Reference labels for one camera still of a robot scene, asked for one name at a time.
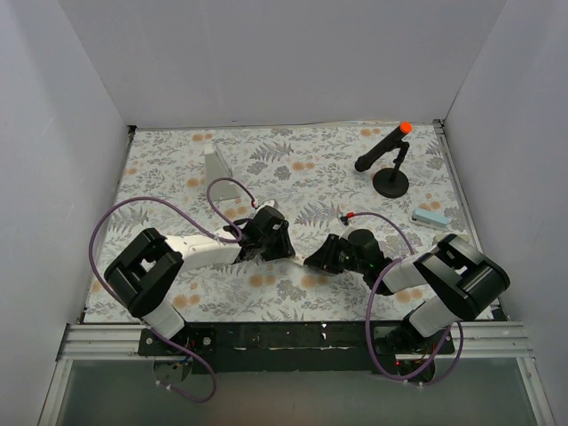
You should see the white staple box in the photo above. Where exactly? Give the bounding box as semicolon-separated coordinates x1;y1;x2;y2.
288;256;305;266

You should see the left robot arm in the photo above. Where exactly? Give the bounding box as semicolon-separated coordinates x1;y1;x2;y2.
104;205;296;355

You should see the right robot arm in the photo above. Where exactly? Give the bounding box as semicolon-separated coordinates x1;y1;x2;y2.
304;228;510;353

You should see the black round microphone stand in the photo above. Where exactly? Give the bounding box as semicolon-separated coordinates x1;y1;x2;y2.
373;142;409;199

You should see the floral patterned table mat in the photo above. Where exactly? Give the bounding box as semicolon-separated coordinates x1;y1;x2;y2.
97;124;469;322

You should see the grey metronome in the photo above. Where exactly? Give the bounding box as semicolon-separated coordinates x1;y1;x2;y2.
203;143;240;201

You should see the black microphone orange tip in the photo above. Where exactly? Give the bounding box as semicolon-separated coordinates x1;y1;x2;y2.
354;122;413;172

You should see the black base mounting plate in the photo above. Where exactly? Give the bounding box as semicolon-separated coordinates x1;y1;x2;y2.
137;319;456;376

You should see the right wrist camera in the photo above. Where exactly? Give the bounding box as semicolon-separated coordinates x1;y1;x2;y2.
339;212;357;239

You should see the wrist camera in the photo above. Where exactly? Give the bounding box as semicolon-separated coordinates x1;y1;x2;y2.
256;200;279;214
339;212;357;239

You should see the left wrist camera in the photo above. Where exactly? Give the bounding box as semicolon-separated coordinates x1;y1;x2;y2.
256;200;279;214

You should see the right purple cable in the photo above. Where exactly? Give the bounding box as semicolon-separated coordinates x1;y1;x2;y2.
348;210;466;386

